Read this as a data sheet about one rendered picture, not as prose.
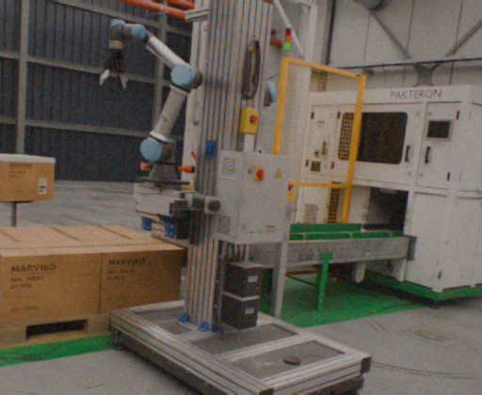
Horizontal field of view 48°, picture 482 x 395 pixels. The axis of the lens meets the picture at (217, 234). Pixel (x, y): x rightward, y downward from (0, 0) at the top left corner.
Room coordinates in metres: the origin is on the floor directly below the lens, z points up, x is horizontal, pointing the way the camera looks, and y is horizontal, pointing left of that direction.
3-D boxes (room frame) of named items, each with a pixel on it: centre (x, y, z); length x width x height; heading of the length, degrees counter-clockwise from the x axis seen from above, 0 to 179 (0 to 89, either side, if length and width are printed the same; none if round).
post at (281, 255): (3.76, -0.47, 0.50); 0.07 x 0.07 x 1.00; 37
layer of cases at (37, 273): (3.66, 1.00, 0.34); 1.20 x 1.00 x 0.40; 127
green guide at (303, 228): (4.94, -0.77, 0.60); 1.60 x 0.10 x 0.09; 127
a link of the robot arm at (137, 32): (3.02, 0.54, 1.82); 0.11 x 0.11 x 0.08; 72
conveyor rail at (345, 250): (4.25, -0.84, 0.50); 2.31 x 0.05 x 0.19; 127
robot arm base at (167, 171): (3.07, 0.34, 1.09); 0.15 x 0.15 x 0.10
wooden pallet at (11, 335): (3.66, 1.00, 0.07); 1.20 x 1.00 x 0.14; 127
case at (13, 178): (5.05, 1.95, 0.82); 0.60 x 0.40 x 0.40; 153
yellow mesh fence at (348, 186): (5.21, -0.88, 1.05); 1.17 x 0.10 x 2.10; 127
